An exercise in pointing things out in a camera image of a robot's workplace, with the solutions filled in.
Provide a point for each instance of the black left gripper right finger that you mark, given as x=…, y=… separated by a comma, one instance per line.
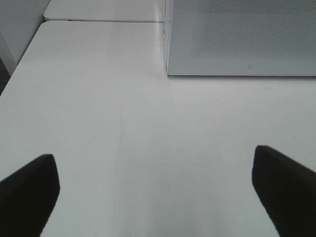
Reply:
x=287, y=191

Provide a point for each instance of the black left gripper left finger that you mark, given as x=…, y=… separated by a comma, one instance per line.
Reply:
x=28, y=197

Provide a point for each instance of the white microwave oven body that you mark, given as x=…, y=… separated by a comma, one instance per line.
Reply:
x=169, y=37

